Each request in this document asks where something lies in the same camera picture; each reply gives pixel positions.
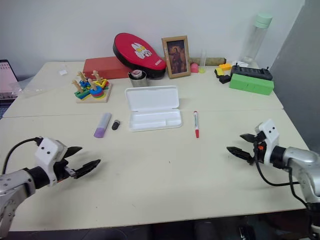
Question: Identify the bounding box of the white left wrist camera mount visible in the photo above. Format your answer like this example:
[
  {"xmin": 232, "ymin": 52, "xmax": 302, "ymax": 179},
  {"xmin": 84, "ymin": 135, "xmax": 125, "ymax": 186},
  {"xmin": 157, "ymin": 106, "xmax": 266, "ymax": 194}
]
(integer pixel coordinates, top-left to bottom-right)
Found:
[{"xmin": 34, "ymin": 136, "xmax": 68, "ymax": 188}]

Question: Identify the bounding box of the red black oval pouch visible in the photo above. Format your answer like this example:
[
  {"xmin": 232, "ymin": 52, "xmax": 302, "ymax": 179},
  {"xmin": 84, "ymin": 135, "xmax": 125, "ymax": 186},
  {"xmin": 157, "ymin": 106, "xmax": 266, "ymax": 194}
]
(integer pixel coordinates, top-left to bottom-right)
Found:
[{"xmin": 112, "ymin": 32, "xmax": 167, "ymax": 80}]

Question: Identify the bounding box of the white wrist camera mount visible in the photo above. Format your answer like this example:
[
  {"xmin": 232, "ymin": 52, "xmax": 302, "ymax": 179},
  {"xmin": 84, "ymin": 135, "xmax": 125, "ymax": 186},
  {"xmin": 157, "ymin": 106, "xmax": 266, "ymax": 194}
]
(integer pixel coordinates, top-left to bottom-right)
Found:
[
  {"xmin": 34, "ymin": 136, "xmax": 68, "ymax": 188},
  {"xmin": 254, "ymin": 118, "xmax": 280, "ymax": 166}
]

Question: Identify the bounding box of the clear tube with yellow base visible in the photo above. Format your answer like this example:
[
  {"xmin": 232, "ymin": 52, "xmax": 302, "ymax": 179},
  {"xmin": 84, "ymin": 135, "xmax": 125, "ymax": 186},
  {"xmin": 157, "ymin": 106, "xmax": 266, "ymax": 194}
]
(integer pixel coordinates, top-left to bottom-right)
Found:
[{"xmin": 198, "ymin": 49, "xmax": 207, "ymax": 74}]

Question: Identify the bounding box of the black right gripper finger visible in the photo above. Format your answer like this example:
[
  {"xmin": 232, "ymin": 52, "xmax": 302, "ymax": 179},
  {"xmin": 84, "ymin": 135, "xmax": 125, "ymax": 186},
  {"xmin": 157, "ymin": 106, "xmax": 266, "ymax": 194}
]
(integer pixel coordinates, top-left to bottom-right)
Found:
[
  {"xmin": 226, "ymin": 146, "xmax": 256, "ymax": 165},
  {"xmin": 239, "ymin": 133, "xmax": 260, "ymax": 144}
]

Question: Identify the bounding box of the wooden shape stacking toy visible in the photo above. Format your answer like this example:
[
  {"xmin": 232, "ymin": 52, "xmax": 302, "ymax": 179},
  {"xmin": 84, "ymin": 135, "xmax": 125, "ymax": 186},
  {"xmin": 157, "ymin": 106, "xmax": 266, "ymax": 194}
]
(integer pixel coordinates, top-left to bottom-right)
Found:
[{"xmin": 71, "ymin": 69, "xmax": 113, "ymax": 104}]

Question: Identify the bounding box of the clear bottle with green lid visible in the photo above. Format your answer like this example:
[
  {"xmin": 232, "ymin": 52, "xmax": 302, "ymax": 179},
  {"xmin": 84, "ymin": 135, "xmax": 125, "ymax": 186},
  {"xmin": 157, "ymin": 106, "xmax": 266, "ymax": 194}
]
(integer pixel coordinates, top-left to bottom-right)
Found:
[{"xmin": 239, "ymin": 12, "xmax": 273, "ymax": 64}]

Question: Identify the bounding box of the purple capped glue stick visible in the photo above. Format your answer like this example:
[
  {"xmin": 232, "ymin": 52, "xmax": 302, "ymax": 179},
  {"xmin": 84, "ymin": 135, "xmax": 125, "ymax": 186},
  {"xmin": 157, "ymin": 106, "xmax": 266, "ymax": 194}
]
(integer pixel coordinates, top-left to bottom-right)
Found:
[{"xmin": 93, "ymin": 112, "xmax": 113, "ymax": 139}]

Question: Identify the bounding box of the laptop with pink screen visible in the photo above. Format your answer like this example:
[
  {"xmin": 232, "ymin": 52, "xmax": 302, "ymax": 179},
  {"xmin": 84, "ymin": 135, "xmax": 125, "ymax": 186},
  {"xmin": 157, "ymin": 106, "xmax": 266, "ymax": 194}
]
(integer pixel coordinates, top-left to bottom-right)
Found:
[{"xmin": 0, "ymin": 59, "xmax": 19, "ymax": 118}]

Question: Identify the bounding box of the clear plastic bag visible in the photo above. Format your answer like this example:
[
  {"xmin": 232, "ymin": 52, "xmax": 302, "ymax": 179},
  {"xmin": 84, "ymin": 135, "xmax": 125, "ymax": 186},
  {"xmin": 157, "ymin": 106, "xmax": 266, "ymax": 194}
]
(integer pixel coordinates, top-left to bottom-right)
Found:
[{"xmin": 9, "ymin": 74, "xmax": 51, "ymax": 99}]

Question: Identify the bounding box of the black remote controller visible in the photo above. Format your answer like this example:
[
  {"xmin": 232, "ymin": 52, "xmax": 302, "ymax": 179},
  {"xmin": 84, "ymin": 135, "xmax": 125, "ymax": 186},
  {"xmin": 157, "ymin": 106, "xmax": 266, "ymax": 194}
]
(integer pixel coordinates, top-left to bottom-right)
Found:
[{"xmin": 230, "ymin": 62, "xmax": 274, "ymax": 81}]

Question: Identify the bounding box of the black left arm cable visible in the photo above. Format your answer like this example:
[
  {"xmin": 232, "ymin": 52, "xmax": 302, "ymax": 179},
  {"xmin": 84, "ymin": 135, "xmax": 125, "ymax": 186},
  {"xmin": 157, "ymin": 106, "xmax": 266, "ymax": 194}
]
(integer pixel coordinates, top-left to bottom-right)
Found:
[{"xmin": 1, "ymin": 137, "xmax": 42, "ymax": 175}]

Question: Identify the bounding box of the red rectangular box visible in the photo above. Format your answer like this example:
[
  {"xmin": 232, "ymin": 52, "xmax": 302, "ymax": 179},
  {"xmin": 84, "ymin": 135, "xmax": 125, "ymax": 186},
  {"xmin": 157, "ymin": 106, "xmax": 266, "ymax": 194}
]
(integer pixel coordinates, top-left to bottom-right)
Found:
[{"xmin": 82, "ymin": 56, "xmax": 133, "ymax": 81}]

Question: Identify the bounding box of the green rectangular block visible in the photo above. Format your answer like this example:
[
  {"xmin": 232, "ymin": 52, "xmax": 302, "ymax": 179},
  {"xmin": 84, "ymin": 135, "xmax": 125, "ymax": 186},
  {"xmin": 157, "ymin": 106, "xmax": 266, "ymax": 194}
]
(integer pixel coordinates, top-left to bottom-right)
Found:
[{"xmin": 228, "ymin": 73, "xmax": 275, "ymax": 96}]

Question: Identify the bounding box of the wooden framed picture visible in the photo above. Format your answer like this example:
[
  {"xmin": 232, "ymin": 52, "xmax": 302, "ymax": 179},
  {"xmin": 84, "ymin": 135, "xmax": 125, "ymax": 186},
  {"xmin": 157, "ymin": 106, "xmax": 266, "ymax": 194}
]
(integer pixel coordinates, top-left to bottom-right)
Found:
[{"xmin": 161, "ymin": 35, "xmax": 192, "ymax": 80}]

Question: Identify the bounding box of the crumpled white paper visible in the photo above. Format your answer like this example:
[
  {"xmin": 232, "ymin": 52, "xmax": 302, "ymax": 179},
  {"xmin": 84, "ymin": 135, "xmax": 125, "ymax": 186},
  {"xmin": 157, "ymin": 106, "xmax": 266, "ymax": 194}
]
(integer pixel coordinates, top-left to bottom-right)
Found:
[{"xmin": 231, "ymin": 59, "xmax": 251, "ymax": 68}]

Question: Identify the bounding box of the red and white marker pen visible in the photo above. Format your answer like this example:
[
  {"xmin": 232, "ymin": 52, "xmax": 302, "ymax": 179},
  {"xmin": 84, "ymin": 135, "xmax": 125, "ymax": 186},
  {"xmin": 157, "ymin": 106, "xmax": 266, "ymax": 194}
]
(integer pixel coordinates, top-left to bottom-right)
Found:
[{"xmin": 192, "ymin": 110, "xmax": 201, "ymax": 139}]

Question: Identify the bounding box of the silver metal cup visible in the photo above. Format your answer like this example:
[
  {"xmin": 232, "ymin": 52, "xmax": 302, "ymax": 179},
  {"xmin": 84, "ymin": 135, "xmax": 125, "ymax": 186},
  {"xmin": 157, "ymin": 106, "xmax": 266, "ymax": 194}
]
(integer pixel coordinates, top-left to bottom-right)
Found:
[{"xmin": 127, "ymin": 69, "xmax": 148, "ymax": 88}]

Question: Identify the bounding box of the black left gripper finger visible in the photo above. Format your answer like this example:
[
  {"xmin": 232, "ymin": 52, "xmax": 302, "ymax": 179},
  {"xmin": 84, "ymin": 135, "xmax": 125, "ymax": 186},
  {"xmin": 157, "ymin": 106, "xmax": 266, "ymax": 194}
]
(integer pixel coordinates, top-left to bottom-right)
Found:
[
  {"xmin": 63, "ymin": 146, "xmax": 83, "ymax": 161},
  {"xmin": 73, "ymin": 159, "xmax": 102, "ymax": 179}
]

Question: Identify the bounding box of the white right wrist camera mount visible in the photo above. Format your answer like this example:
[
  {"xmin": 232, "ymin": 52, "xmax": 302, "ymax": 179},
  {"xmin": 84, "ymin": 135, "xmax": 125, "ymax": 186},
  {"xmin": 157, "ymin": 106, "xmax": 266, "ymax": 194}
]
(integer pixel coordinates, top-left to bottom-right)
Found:
[{"xmin": 254, "ymin": 118, "xmax": 280, "ymax": 166}]

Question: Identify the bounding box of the white plastic case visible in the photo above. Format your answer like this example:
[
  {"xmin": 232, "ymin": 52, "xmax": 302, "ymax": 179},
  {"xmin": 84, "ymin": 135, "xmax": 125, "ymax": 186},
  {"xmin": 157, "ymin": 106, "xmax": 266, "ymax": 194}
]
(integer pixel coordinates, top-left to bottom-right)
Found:
[{"xmin": 124, "ymin": 85, "xmax": 184, "ymax": 133}]

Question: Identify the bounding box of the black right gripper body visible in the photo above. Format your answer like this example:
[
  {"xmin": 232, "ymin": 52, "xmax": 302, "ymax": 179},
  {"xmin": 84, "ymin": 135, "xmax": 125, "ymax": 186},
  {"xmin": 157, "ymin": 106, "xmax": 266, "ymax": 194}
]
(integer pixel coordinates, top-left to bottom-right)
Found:
[{"xmin": 251, "ymin": 131, "xmax": 267, "ymax": 166}]

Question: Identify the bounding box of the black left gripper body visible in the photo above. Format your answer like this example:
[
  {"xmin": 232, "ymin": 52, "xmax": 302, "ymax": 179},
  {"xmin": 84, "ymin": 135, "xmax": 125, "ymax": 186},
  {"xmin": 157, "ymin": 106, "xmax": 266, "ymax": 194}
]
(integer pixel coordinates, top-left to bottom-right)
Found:
[{"xmin": 53, "ymin": 149, "xmax": 76, "ymax": 182}]

